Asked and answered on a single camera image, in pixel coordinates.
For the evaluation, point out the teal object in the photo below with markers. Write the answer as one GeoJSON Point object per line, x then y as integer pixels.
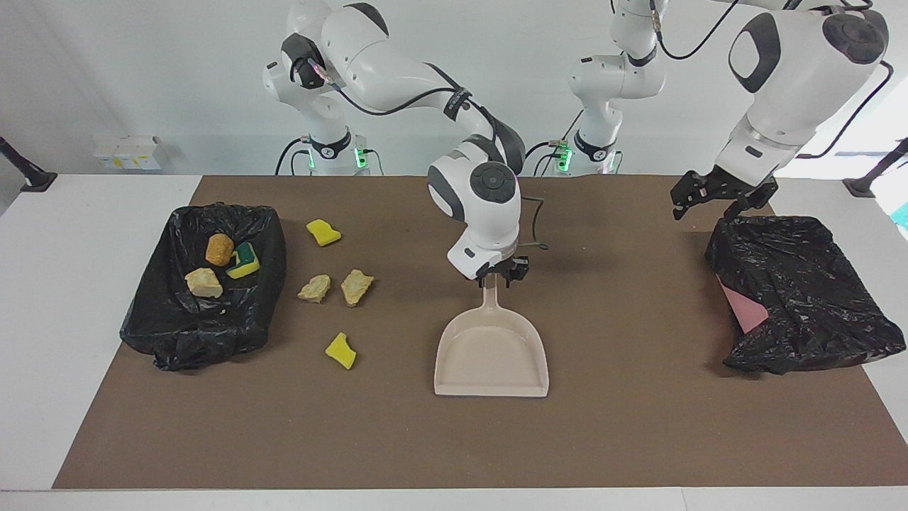
{"type": "Point", "coordinates": [903, 216]}

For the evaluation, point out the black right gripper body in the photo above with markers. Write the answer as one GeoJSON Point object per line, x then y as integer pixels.
{"type": "Point", "coordinates": [507, 265]}

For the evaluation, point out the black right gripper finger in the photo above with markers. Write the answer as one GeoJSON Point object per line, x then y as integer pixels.
{"type": "Point", "coordinates": [506, 278]}
{"type": "Point", "coordinates": [484, 277]}

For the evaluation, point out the green and yellow sponge piece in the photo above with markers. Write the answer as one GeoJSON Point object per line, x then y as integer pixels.
{"type": "Point", "coordinates": [245, 264]}

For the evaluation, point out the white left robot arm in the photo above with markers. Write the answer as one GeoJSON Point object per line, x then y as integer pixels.
{"type": "Point", "coordinates": [801, 85]}

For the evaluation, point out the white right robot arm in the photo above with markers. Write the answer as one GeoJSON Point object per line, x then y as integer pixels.
{"type": "Point", "coordinates": [489, 213]}

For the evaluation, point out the beige foam chunk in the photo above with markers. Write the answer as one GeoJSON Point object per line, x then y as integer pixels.
{"type": "Point", "coordinates": [204, 284]}
{"type": "Point", "coordinates": [356, 287]}
{"type": "Point", "coordinates": [315, 289]}

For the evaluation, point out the pink bin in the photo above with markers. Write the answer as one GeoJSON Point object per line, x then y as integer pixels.
{"type": "Point", "coordinates": [741, 312]}

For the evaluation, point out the brown table mat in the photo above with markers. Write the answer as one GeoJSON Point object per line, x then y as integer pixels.
{"type": "Point", "coordinates": [454, 440]}

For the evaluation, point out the beige plastic dustpan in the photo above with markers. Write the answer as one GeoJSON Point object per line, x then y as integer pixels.
{"type": "Point", "coordinates": [489, 355]}

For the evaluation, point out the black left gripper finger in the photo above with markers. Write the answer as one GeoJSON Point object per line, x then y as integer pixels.
{"type": "Point", "coordinates": [745, 204]}
{"type": "Point", "coordinates": [688, 200]}

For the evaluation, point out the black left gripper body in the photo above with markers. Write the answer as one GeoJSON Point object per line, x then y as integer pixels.
{"type": "Point", "coordinates": [734, 181]}

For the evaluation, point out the white wall socket box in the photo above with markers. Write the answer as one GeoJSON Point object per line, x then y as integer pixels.
{"type": "Point", "coordinates": [128, 152]}

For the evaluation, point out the black camera stand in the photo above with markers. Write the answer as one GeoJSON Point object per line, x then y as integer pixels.
{"type": "Point", "coordinates": [39, 181]}
{"type": "Point", "coordinates": [862, 186]}

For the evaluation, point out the orange-brown sponge lump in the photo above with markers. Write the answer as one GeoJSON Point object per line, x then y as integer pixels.
{"type": "Point", "coordinates": [220, 250]}

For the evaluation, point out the crumpled black trash bag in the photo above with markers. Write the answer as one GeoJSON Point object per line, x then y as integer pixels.
{"type": "Point", "coordinates": [801, 284]}
{"type": "Point", "coordinates": [191, 333]}

